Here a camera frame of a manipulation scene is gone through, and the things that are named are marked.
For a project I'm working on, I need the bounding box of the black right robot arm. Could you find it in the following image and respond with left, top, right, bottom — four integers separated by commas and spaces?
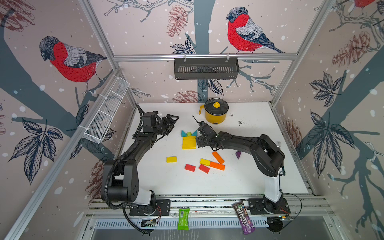
197, 121, 291, 215

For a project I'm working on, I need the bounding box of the orange slanted block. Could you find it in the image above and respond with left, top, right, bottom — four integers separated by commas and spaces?
210, 162, 226, 171

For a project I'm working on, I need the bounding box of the black wire shelf basket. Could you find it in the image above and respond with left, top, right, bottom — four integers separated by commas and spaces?
174, 58, 240, 80

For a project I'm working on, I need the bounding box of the small yellow block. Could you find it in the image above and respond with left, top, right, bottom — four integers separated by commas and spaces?
200, 159, 211, 167

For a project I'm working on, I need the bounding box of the red square block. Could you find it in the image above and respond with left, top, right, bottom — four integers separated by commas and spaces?
185, 164, 196, 172

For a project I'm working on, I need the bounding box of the long yellow rectangle block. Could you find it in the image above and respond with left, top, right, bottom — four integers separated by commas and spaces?
183, 136, 196, 141

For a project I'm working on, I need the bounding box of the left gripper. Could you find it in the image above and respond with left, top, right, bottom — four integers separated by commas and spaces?
152, 114, 179, 136

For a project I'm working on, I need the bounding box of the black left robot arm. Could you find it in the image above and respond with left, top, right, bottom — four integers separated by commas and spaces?
101, 109, 180, 213

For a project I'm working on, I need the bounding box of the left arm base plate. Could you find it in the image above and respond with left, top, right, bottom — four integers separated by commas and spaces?
129, 199, 171, 217

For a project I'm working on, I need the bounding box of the yellow pot with lid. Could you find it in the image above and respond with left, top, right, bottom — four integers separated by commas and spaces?
199, 98, 229, 125

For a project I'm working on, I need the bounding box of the purple m&m candy packet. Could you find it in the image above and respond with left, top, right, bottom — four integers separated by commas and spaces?
232, 201, 255, 235

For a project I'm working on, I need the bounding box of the green snack packet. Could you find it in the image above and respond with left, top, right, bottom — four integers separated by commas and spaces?
177, 209, 190, 231

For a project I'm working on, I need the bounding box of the orange upright block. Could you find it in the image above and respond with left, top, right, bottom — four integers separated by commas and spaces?
212, 151, 225, 165

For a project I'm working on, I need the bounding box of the purple triangle block lower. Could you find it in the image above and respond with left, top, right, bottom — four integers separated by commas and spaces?
236, 151, 242, 159

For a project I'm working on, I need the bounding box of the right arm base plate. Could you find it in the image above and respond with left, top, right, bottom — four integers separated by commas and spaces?
248, 197, 291, 215

